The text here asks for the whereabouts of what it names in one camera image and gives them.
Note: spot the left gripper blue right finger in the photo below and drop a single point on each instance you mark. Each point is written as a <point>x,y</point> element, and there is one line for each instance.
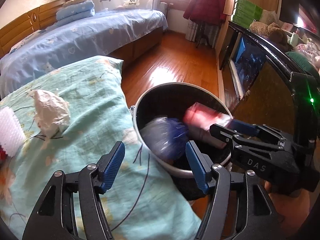
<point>256,216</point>

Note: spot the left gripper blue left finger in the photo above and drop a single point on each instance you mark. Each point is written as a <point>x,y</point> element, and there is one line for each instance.
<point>53,215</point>

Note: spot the red white milk carton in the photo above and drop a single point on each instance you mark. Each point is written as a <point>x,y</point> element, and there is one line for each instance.
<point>199,118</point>

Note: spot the white plastic bag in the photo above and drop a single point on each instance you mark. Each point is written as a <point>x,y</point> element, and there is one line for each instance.
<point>52,113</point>

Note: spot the blue plastic snack wrapper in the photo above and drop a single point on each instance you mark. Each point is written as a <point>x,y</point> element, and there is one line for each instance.
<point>165,137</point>

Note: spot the red black foil snack bag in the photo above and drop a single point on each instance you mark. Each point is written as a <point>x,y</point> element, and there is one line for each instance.
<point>3,154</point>

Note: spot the black round trash bin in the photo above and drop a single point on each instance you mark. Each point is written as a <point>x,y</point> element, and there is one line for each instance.
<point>167,104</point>

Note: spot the person's right hand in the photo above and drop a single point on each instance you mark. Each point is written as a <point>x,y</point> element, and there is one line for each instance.
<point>293,211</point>

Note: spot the white bubble wrap sheet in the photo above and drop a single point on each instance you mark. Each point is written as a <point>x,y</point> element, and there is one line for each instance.
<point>12,134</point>

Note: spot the light green floral bedsheet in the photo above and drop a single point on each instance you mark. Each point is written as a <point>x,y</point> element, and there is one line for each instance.
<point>143,202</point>

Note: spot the brown plush toy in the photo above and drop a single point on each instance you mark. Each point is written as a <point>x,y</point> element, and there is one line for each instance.
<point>271,32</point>

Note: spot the black monitor screen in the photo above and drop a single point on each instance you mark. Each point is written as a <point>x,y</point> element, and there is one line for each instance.
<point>289,11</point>

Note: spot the stack of green boxes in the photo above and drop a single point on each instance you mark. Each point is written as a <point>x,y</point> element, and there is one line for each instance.
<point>245,13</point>

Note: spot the dark red hanging jacket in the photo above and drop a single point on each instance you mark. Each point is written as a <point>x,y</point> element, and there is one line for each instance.
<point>208,11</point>

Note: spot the blue quilt bed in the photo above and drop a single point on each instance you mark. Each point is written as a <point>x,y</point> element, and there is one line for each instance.
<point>56,47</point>

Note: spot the wooden headboard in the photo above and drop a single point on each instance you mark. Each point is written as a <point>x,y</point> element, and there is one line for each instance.
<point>37,19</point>

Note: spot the folded blue blanket stack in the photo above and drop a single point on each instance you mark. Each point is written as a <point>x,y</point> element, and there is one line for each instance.
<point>74,10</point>

